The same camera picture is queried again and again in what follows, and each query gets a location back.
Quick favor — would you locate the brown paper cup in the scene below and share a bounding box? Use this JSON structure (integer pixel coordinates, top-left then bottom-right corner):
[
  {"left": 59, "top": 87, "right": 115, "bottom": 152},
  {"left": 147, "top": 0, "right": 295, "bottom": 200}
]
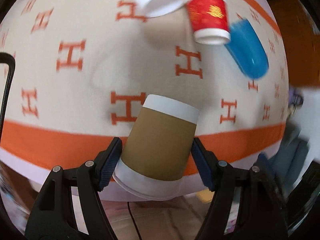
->
[{"left": 113, "top": 94, "right": 199, "bottom": 200}]

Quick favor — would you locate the blue plastic cup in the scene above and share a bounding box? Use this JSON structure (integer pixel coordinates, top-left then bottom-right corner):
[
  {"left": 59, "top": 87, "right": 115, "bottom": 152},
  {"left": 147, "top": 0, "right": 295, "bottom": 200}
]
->
[{"left": 225, "top": 19, "right": 269, "bottom": 80}]

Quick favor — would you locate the black cable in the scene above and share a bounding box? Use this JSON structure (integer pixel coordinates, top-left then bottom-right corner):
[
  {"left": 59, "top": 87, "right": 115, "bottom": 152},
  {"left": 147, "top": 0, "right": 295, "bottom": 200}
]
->
[{"left": 126, "top": 200, "right": 143, "bottom": 240}]

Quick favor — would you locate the red paper cup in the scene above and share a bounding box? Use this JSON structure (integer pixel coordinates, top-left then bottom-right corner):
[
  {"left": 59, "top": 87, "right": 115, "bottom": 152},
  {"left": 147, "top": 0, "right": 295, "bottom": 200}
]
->
[{"left": 186, "top": 0, "right": 231, "bottom": 45}]

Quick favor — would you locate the white printed tablecloth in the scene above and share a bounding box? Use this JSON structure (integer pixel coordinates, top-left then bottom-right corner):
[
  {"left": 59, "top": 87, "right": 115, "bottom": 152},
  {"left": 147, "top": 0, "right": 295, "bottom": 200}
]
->
[{"left": 0, "top": 0, "right": 291, "bottom": 203}]

